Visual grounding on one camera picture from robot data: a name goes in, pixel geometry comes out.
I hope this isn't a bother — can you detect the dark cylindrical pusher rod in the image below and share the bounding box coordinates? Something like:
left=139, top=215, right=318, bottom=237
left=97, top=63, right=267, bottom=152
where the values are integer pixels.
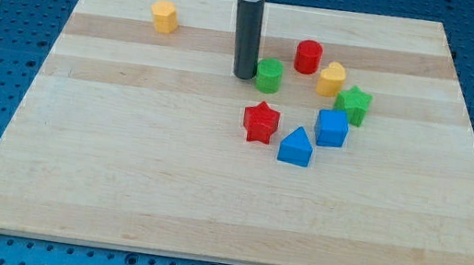
left=233, top=0, right=265, bottom=80

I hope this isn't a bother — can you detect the yellow heart block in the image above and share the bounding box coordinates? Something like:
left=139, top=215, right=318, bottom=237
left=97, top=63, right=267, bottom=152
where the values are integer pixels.
left=316, top=62, right=347, bottom=98

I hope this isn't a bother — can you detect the green cylinder block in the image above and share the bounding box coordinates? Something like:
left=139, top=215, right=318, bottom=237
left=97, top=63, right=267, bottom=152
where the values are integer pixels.
left=255, top=58, right=284, bottom=94

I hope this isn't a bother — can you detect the red cylinder block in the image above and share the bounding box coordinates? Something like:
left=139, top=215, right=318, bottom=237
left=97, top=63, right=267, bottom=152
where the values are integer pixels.
left=294, top=40, right=323, bottom=75

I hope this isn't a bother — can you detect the yellow hexagon block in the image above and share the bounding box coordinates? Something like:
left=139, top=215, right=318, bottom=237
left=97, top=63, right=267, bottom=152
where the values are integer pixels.
left=151, top=0, right=179, bottom=34

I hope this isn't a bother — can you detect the red star block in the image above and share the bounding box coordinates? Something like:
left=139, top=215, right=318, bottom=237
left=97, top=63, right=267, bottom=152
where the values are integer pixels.
left=243, top=101, right=281, bottom=144

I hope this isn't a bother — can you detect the green star block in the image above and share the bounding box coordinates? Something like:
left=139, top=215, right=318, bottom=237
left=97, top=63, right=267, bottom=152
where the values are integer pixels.
left=332, top=86, right=373, bottom=126

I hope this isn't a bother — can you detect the blue cube block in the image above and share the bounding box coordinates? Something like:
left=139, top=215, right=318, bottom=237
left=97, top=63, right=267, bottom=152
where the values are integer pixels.
left=315, top=109, right=349, bottom=148

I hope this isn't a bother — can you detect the blue triangle block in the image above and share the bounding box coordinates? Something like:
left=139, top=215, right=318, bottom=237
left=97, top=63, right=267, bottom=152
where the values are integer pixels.
left=277, top=126, right=313, bottom=167

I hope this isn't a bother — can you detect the wooden board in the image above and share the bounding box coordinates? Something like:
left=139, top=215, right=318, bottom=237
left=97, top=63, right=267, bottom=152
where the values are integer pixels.
left=0, top=0, right=474, bottom=265

